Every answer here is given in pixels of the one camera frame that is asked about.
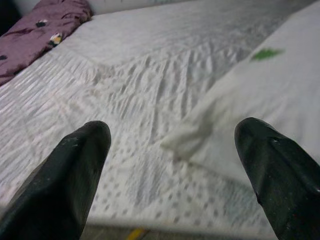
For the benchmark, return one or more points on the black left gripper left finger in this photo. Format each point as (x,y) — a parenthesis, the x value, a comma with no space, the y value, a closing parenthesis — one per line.
(57,190)

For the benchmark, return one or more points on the white quilted mattress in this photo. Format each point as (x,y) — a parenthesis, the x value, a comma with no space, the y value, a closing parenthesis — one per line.
(150,87)

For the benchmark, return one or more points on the white pillow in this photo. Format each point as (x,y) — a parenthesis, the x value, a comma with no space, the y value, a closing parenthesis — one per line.
(275,100)

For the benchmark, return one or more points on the purple cartoon print blanket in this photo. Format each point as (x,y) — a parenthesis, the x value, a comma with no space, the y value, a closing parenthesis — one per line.
(37,32)

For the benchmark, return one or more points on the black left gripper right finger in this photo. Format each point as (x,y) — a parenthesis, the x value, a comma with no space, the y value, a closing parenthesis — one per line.
(287,190)

